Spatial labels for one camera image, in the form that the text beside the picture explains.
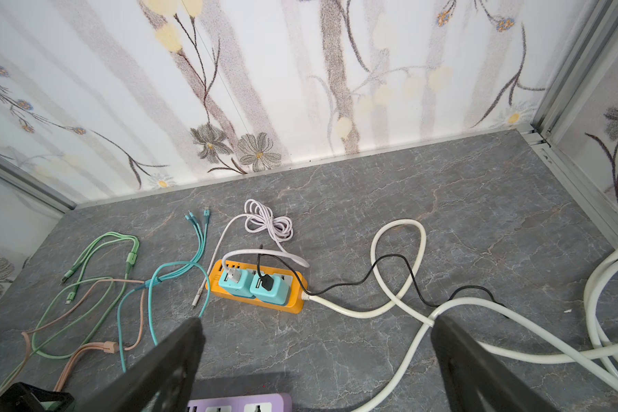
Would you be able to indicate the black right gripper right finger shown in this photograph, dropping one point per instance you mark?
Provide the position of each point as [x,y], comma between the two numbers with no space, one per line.
[474,379]

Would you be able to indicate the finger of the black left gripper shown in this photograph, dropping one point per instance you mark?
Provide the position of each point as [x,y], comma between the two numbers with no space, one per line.
[26,398]

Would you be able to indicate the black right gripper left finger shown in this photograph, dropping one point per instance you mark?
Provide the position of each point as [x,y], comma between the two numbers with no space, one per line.
[162,380]

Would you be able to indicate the purple power strip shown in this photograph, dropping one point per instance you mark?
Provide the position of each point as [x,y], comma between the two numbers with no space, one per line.
[273,402]

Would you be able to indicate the orange power strip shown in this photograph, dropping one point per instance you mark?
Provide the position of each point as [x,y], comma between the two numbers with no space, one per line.
[276,288]

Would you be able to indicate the pink charger plug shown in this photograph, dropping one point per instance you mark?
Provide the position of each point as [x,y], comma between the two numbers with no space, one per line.
[129,287]

